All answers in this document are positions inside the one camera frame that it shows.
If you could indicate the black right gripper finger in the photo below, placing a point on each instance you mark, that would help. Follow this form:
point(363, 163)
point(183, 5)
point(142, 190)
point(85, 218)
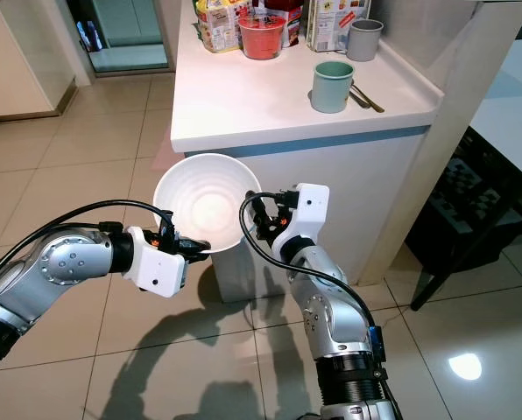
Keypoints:
point(250, 206)

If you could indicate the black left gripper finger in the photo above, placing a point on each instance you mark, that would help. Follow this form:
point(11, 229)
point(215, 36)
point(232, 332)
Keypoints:
point(198, 248)

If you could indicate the white ceramic bowl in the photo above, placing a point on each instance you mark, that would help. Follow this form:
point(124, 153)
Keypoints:
point(207, 201)

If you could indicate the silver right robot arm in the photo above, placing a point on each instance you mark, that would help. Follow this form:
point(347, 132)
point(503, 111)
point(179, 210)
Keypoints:
point(322, 315)

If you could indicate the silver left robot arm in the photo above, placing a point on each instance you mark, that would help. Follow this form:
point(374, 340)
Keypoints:
point(73, 262)

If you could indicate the white kitchen counter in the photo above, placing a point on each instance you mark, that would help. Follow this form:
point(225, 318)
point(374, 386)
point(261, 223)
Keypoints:
point(340, 175)

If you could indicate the pink floor mat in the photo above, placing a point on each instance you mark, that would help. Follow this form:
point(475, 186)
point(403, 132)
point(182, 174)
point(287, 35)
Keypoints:
point(166, 153)

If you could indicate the teal cup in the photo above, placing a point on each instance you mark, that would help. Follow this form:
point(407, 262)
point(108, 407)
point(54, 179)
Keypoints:
point(332, 89)

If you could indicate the bronze cutlery piece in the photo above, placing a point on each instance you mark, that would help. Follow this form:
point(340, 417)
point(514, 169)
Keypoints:
point(358, 96)
point(371, 101)

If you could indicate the red plastic bowl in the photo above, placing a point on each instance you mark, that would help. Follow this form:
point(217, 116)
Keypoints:
point(262, 39)

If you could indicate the green yellow snack packet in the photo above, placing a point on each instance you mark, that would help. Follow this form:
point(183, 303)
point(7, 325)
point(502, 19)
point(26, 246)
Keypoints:
point(215, 26)

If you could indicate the black chair checkered cushion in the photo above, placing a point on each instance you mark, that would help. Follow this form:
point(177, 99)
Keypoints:
point(462, 201)

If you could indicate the dark red snack packet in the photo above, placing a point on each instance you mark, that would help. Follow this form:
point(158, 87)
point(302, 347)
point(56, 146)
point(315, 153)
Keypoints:
point(294, 22)

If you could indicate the grey cup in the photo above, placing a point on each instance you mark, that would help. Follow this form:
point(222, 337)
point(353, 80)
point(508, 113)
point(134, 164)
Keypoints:
point(364, 42)

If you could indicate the white printed food packet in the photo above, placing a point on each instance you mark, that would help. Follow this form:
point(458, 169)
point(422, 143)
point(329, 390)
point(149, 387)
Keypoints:
point(331, 22)

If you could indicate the teal glass door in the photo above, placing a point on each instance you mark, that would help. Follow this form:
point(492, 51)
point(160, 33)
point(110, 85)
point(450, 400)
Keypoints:
point(125, 26)

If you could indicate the white floor cabinet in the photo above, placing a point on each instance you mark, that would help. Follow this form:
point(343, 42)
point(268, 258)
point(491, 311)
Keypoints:
point(16, 61)

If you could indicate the white dining table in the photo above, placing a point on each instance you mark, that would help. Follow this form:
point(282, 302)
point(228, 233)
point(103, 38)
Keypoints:
point(515, 114)

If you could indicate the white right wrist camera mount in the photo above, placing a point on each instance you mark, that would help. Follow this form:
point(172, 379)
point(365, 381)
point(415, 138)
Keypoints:
point(309, 214)

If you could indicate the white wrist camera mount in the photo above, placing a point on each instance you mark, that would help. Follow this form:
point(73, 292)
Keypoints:
point(309, 214)
point(156, 271)

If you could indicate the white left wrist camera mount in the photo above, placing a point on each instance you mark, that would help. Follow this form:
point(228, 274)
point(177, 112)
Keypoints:
point(156, 271)

